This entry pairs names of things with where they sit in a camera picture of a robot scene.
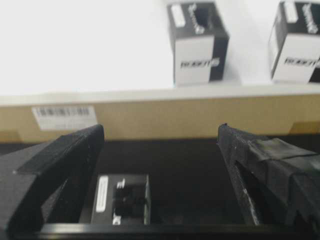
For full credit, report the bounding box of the white base platform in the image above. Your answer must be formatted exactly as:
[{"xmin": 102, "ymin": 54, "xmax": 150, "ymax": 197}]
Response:
[{"xmin": 0, "ymin": 0, "xmax": 320, "ymax": 143}]

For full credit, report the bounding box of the black dynamixel box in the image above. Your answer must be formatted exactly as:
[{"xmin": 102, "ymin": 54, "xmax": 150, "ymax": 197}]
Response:
[
  {"xmin": 166, "ymin": 1, "xmax": 230, "ymax": 87},
  {"xmin": 91, "ymin": 174, "xmax": 152, "ymax": 226},
  {"xmin": 268, "ymin": 0, "xmax": 320, "ymax": 84}
]

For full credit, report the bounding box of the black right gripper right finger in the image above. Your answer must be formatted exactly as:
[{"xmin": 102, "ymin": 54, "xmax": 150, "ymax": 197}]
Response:
[{"xmin": 217, "ymin": 124, "xmax": 320, "ymax": 227}]

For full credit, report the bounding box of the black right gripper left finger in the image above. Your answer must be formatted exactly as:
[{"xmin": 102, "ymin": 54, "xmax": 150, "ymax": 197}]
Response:
[{"xmin": 0, "ymin": 124, "xmax": 105, "ymax": 240}]

